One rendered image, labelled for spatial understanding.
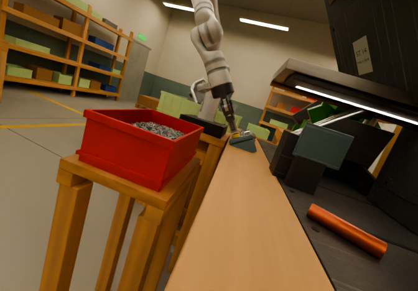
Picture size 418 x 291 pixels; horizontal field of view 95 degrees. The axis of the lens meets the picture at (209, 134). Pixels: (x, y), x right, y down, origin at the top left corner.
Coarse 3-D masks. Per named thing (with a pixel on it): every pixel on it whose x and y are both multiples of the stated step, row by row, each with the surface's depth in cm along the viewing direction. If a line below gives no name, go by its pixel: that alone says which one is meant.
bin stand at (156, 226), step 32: (64, 160) 42; (192, 160) 68; (64, 192) 44; (128, 192) 41; (160, 192) 42; (64, 224) 45; (160, 224) 43; (64, 256) 47; (128, 256) 43; (160, 256) 75; (64, 288) 51; (96, 288) 82; (128, 288) 44
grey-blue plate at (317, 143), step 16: (304, 128) 40; (320, 128) 39; (304, 144) 40; (320, 144) 40; (336, 144) 39; (304, 160) 40; (320, 160) 40; (336, 160) 39; (288, 176) 41; (304, 176) 40; (320, 176) 40
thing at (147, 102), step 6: (144, 96) 617; (150, 96) 669; (138, 102) 629; (144, 102) 618; (150, 102) 608; (156, 102) 599; (138, 108) 627; (144, 108) 661; (150, 108) 608; (156, 108) 600
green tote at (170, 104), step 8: (160, 96) 161; (168, 96) 158; (176, 96) 154; (160, 104) 162; (168, 104) 158; (176, 104) 155; (184, 104) 151; (192, 104) 148; (200, 104) 145; (168, 112) 158; (176, 112) 155; (184, 112) 152; (192, 112) 148; (216, 112) 139; (216, 120) 139; (224, 120) 139; (240, 120) 173
